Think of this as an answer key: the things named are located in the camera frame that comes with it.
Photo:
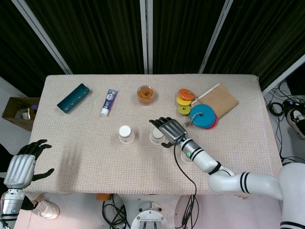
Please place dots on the small yellow disc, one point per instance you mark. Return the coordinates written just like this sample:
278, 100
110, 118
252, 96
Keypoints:
183, 102

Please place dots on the orange block under table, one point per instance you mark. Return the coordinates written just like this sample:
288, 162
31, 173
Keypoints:
102, 197

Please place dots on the clear jar of rubber bands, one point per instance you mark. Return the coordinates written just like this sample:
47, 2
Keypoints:
145, 95

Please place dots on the brown kraft notebook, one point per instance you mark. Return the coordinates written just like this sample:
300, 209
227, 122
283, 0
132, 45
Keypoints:
220, 99

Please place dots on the beige woven tablecloth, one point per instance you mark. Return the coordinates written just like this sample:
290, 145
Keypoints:
95, 155

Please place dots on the small green disc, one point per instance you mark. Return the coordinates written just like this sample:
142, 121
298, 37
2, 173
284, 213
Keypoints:
183, 110

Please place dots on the large red disc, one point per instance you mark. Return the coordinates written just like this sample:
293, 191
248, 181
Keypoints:
215, 124

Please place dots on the white paper cup blue logo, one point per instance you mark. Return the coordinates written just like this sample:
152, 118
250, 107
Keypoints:
184, 159
156, 138
125, 131

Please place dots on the black and white sneaker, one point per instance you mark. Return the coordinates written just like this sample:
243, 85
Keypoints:
296, 121

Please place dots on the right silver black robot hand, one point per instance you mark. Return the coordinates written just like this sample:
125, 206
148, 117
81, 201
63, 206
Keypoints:
172, 130

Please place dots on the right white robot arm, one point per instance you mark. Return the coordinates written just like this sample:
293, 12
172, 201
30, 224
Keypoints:
252, 182

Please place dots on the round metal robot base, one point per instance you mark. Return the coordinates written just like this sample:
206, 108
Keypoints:
149, 215

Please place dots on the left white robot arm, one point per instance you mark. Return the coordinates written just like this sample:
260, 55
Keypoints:
10, 205

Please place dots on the large light blue disc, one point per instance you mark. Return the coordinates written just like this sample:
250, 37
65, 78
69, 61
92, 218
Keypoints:
202, 115

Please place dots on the teal plastic tray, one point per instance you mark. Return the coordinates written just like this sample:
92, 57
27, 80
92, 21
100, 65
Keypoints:
72, 99

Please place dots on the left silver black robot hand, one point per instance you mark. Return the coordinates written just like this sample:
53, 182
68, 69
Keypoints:
20, 167

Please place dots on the open cardboard box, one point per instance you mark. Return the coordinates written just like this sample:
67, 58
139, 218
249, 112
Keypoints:
16, 112

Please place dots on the white partition post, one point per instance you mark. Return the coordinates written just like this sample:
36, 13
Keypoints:
214, 38
146, 35
283, 74
45, 40

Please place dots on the purple toothpaste tube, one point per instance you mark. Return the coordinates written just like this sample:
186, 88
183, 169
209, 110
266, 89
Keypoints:
109, 101

